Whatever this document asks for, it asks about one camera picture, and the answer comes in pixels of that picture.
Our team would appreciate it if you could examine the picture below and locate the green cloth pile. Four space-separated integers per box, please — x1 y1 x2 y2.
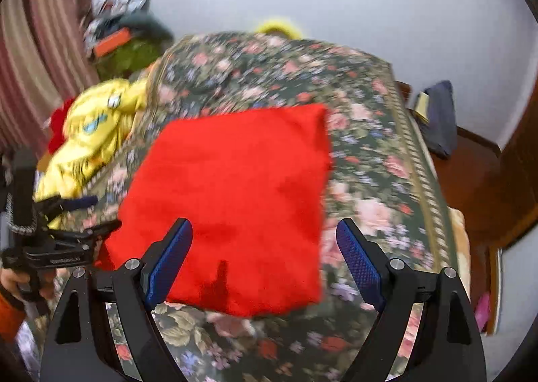
94 14 175 80

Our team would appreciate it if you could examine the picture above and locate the yellow garment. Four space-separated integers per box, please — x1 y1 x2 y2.
34 79 150 231

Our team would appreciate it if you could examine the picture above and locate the striped curtain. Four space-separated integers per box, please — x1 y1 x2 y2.
0 0 99 156

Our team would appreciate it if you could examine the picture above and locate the orange box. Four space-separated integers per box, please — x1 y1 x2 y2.
93 28 131 57

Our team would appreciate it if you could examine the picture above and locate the yellow plush item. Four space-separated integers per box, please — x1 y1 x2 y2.
256 18 304 37

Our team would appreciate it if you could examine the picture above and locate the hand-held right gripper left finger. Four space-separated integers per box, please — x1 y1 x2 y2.
40 217 194 382

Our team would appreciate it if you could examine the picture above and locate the blue-grey bag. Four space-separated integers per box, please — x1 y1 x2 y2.
422 80 458 160

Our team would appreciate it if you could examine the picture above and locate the printed paper stack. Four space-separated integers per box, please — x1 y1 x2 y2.
82 0 153 30

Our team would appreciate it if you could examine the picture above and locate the pale yellow cloth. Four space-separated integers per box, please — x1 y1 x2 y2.
414 92 430 124

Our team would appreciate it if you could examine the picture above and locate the person's left hand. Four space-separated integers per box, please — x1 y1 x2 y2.
0 268 57 303

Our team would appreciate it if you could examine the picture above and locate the small red cloth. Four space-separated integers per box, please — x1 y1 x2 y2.
47 98 76 154

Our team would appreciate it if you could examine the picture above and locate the floral bedspread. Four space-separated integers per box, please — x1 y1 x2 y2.
25 31 463 382

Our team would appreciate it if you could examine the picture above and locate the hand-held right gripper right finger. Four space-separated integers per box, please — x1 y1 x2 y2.
335 218 486 382

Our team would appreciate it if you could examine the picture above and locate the red garment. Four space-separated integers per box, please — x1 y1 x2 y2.
99 102 333 317

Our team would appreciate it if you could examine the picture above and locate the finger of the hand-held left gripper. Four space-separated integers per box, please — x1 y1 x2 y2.
54 220 122 242
40 196 99 217

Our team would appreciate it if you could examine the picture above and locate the pink slipper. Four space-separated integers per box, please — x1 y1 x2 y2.
475 293 492 332

